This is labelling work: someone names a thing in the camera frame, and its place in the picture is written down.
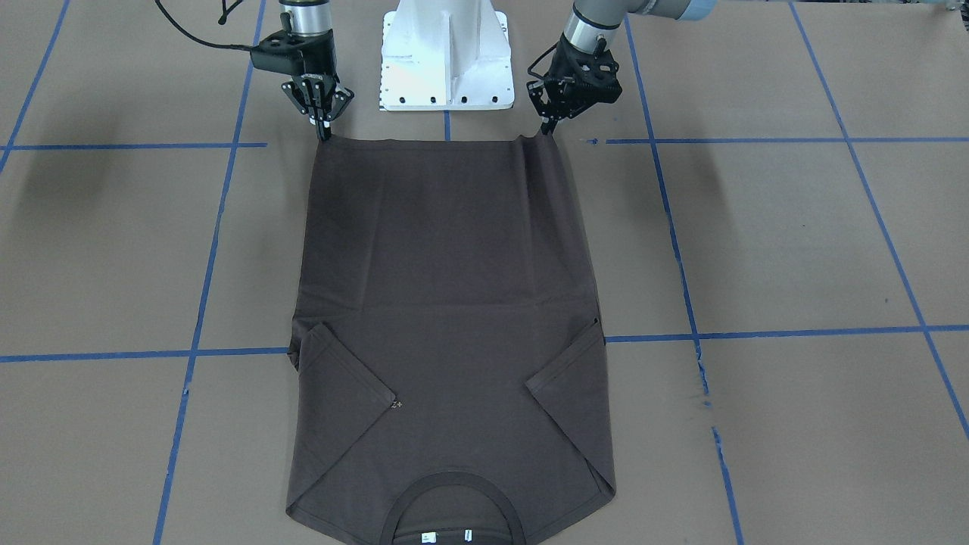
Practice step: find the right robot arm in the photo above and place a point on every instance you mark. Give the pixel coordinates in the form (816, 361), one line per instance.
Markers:
(307, 18)

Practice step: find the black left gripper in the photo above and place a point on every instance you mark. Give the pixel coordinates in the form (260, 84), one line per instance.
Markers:
(547, 104)

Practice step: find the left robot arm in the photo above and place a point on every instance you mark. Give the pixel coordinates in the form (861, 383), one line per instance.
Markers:
(589, 21)

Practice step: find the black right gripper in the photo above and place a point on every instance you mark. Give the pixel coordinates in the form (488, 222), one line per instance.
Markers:
(316, 59)

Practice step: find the dark brown t-shirt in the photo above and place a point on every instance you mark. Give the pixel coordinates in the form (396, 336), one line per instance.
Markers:
(452, 374)

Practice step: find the white camera stand base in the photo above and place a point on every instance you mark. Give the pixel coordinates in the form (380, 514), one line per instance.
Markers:
(446, 56)

